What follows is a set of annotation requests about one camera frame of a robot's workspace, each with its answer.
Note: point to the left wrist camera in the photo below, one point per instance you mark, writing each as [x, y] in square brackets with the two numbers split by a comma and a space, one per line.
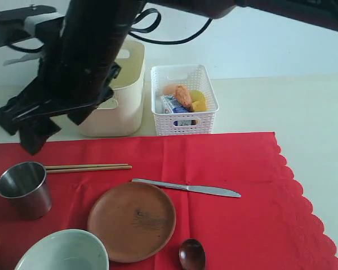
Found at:
[12, 22]

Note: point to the brown wooden plate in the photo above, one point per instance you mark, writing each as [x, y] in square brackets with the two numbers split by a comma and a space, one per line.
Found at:
[133, 220]

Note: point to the red table cloth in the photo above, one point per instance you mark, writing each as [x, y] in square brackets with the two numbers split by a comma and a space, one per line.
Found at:
[271, 226]

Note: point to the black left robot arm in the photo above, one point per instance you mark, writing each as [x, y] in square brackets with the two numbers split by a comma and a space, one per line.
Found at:
[76, 54]

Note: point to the stainless steel cup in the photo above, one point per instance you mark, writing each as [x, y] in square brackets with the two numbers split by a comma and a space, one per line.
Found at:
[24, 185]

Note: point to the wooden chopstick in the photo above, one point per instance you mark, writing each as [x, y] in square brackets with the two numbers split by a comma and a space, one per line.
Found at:
[87, 165]
[72, 169]

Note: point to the upper wooden chopstick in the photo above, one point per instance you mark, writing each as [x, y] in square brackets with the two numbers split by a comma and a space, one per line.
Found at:
[87, 165]

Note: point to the dark wooden spoon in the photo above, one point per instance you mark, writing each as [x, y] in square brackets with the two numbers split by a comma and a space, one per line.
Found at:
[192, 255]

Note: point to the white woven plastic basket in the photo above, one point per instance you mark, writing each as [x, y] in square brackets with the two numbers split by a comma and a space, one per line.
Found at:
[195, 78]

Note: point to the yellow orange cheese block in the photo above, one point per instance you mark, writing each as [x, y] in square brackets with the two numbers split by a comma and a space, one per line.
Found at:
[198, 101]

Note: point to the orange fried food piece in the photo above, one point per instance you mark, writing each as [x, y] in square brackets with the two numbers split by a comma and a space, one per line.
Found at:
[183, 96]

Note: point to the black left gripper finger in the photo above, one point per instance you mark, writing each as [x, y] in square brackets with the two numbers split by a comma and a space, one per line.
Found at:
[35, 132]
[80, 115]

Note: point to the brown egg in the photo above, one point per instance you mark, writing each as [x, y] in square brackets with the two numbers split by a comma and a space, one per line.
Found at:
[169, 89]

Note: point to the lower wooden chopstick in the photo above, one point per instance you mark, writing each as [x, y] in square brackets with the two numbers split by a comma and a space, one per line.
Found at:
[72, 169]

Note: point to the cream plastic tub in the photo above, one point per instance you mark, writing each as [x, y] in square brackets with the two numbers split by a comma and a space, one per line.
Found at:
[121, 115]

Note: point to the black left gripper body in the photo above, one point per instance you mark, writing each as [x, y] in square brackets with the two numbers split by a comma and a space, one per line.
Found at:
[60, 87]

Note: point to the silver table knife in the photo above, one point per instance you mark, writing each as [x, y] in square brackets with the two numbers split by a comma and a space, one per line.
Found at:
[192, 188]

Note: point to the blue white milk carton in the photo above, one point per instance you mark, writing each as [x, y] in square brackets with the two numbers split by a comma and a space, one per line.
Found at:
[171, 105]

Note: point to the pale green ceramic bowl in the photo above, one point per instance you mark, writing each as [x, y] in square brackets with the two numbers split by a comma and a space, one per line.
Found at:
[66, 249]

